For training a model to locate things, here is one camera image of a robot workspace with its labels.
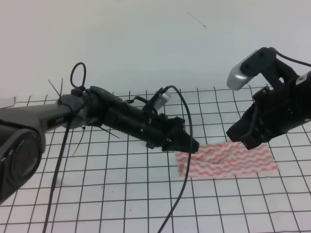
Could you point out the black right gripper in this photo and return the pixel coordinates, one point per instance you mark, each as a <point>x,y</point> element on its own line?
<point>275,110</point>

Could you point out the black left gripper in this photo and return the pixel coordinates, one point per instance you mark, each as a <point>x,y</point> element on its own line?
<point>145,124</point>

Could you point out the pink white wavy striped towel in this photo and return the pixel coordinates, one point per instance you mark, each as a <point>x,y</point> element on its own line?
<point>226,160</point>

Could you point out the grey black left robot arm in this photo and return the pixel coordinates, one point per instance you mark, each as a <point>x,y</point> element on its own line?
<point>23,129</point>

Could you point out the white black grid tablecloth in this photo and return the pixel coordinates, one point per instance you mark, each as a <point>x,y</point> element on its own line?
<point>112,183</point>

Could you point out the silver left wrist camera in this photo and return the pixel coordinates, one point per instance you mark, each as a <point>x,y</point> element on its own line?
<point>163,99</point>

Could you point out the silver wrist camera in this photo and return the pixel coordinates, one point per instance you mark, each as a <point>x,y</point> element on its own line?
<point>163,99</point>
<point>236,78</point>

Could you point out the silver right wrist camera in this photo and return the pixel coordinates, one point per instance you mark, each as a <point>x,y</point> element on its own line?
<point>236,78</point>

